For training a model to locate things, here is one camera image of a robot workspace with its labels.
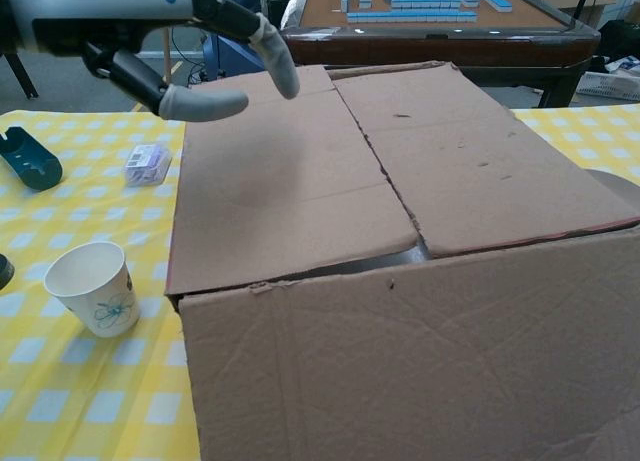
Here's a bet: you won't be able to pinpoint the white plastic basket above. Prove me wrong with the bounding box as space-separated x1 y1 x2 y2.
574 71 640 102

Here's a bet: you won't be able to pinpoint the dark teal plastic holder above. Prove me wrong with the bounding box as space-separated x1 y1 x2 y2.
0 126 64 192

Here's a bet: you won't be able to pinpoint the blue machine base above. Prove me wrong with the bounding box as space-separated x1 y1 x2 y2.
202 28 266 80

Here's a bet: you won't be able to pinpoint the short blue mahjong tile row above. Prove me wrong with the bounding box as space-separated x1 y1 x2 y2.
391 0 461 10

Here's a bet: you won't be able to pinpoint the yellow white checkered tablecloth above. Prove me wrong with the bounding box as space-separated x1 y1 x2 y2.
0 103 640 461

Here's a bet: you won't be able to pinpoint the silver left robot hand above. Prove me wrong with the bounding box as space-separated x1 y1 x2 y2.
0 0 301 123

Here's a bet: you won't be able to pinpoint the black tangled floor cables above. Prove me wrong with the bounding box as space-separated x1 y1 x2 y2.
172 58 211 90

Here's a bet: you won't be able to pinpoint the brown cardboard box red tape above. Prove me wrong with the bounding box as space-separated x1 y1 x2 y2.
164 59 640 461

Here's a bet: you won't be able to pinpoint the black bag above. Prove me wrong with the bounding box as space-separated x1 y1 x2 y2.
597 19 640 75

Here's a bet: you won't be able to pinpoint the dark wood mahjong table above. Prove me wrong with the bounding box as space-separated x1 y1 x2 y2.
275 0 601 110

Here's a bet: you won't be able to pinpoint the long blue mahjong tile row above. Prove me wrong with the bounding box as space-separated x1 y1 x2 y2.
347 10 478 24

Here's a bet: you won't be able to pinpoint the wooden pole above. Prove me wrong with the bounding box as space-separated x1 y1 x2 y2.
162 28 175 89

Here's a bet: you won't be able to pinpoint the white paper cup blue flower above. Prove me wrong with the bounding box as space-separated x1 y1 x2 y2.
43 240 141 338

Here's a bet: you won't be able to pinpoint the black table leg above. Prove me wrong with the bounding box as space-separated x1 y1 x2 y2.
0 45 40 100

